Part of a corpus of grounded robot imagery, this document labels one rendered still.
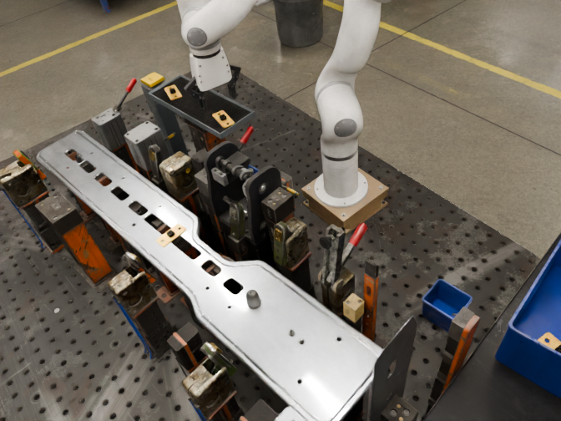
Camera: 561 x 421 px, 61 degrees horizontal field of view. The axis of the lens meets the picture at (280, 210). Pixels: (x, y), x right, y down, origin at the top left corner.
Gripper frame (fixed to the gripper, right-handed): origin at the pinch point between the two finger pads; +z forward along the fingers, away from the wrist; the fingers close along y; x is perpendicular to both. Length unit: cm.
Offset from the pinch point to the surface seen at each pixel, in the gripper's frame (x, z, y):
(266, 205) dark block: 34.9, 11.3, 5.3
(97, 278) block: -5, 50, 55
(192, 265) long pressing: 31.4, 22.9, 27.7
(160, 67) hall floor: -265, 123, -43
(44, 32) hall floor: -416, 122, 27
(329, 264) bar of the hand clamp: 59, 12, 3
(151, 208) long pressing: 4.4, 22.8, 29.6
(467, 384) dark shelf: 93, 20, -6
